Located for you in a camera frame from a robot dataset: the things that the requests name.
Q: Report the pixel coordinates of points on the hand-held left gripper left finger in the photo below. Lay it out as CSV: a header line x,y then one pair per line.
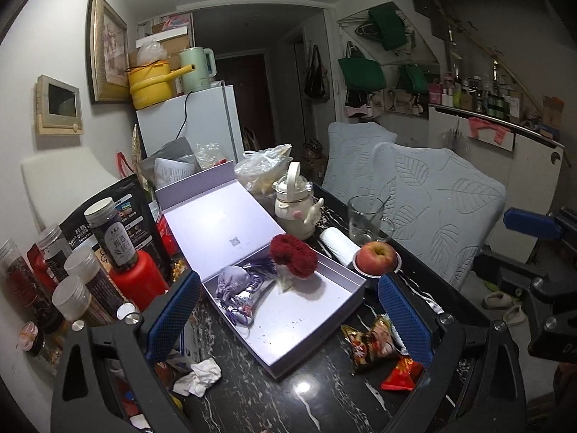
x,y
173,315

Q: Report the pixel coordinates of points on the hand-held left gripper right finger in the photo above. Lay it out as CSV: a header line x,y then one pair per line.
x,y
405,320

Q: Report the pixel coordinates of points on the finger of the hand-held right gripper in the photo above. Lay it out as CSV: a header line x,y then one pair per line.
x,y
532,224
509,273

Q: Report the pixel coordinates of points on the brown red snack packet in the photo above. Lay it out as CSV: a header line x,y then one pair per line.
x,y
369,343

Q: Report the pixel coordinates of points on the small red packet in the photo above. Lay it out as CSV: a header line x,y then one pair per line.
x,y
401,374

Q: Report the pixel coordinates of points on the purple silver snack packet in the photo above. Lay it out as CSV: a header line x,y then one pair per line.
x,y
257,295

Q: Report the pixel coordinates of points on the lavender gift box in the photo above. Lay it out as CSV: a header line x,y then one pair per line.
x,y
216,221

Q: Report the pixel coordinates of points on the red fuzzy scrunchie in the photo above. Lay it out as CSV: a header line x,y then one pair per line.
x,y
293,255

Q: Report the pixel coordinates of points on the white slipper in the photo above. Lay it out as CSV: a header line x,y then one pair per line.
x,y
516,315
498,300

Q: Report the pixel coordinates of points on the blue white carton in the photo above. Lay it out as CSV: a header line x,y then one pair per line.
x,y
189,352

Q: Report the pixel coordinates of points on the yellow waffle snack bag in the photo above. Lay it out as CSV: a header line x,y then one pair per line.
x,y
178,270

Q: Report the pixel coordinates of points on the red bottle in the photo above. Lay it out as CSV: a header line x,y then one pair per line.
x,y
139,279

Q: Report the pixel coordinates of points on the white cabinet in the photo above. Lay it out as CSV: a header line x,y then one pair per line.
x,y
532,167

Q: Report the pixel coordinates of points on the crumpled white tissue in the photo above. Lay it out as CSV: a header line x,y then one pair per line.
x,y
200,372

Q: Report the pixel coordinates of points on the metal bowl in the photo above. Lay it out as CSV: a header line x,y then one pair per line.
x,y
363,274

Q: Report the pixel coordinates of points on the red apple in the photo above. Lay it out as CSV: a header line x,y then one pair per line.
x,y
376,257

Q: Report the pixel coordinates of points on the red plastic packet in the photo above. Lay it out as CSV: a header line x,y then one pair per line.
x,y
166,237

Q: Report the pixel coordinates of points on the silver-lid jar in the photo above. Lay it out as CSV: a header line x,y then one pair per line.
x,y
56,252
90,275
72,295

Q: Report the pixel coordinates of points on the white rolled towel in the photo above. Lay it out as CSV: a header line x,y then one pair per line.
x,y
338,243

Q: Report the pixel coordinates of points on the pink cloth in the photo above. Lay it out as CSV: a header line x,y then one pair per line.
x,y
489,128

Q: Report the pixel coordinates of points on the glass mug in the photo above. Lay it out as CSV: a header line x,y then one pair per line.
x,y
365,216

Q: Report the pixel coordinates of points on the brown cardboard box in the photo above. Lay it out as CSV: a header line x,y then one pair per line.
x,y
553,112

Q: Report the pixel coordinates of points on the black food pouch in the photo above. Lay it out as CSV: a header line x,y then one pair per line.
x,y
139,203

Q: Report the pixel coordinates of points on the row of bottles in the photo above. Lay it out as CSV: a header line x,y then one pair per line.
x,y
473,97

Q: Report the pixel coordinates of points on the small pink-lid jar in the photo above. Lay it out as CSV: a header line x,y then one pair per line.
x,y
32,336

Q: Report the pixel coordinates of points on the cream kettle-shaped bottle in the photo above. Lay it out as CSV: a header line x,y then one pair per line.
x,y
293,216

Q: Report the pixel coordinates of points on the jar with red contents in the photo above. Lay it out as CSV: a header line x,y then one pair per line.
x,y
20,279

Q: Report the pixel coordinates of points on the grey plastic bag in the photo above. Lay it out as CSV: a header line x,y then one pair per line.
x,y
173,153

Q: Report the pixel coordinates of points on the woven straw mat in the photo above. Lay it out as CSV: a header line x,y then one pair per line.
x,y
139,153

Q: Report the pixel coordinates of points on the clear plastic food bag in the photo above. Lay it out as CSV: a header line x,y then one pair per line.
x,y
259,167

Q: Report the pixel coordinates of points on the white padded chair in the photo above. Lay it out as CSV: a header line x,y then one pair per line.
x,y
63,180

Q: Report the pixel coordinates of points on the white fridge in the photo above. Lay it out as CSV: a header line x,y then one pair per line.
x,y
203,117

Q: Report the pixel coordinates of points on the dark wooden door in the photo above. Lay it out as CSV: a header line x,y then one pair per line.
x,y
243,94

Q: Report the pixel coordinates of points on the yellow pot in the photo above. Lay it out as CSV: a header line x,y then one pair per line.
x,y
148,83

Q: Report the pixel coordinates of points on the pale green electric kettle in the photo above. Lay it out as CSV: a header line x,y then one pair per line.
x,y
194,70

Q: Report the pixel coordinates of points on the black hanging bag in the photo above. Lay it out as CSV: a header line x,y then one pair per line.
x,y
315,76

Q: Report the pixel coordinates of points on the translucent bag above pot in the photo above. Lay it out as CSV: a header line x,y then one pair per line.
x,y
151,52

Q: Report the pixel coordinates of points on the framed picture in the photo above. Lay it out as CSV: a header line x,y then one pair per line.
x,y
108,45

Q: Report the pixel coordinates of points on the beige wall panel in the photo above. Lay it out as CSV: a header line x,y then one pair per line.
x,y
61,101

